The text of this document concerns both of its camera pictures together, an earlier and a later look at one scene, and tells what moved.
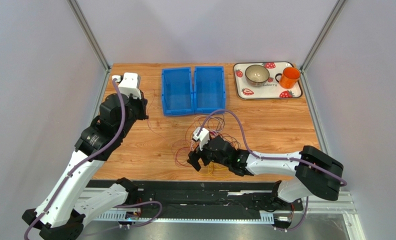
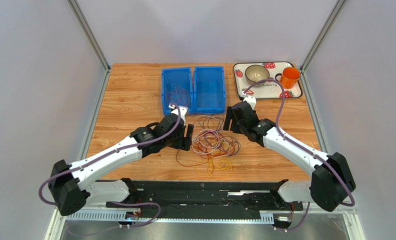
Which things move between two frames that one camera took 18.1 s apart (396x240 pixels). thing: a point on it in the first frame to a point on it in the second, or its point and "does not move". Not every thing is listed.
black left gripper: [142, 103] to [184, 143]
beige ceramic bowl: [256, 75] does not move
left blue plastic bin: [177, 91] does not move
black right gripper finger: [193, 160] to [227, 123]
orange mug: [289, 78] does not move
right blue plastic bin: [209, 83] does not move
